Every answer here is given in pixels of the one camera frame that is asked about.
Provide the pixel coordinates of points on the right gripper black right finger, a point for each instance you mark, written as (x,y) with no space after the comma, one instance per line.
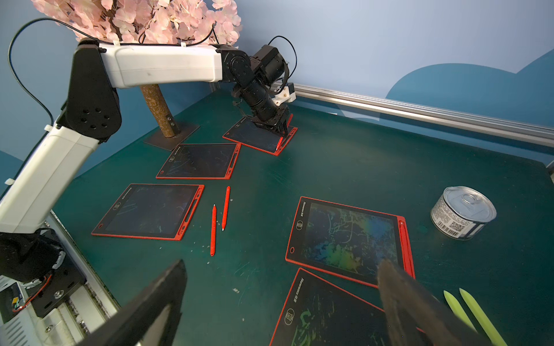
(411,309)

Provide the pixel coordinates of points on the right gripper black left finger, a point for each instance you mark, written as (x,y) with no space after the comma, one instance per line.
(151,318)

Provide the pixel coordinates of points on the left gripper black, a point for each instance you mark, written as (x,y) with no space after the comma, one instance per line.
(270,118)

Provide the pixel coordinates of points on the red stylus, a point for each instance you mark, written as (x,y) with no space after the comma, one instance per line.
(226,208)
(213,231)
(284,130)

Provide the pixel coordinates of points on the red tablet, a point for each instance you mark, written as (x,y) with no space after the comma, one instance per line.
(200,162)
(151,211)
(317,312)
(346,241)
(248,134)

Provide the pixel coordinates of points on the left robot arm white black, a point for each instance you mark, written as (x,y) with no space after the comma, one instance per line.
(92,114)

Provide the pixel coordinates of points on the silver tin can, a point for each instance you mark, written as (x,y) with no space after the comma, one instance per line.
(461,212)

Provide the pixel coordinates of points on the pink cherry blossom tree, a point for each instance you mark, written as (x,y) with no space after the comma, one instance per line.
(194,23)

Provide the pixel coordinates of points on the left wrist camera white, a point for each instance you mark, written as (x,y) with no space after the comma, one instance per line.
(287,95)

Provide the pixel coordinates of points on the green garden fork wooden handle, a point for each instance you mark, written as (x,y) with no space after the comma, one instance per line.
(479,314)

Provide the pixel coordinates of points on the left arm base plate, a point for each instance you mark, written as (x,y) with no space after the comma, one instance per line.
(64,282)

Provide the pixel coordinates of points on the aluminium rail frame front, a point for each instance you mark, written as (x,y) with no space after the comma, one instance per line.
(88,308)

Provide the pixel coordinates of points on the aluminium back rail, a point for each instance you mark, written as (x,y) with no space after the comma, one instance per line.
(532,134)

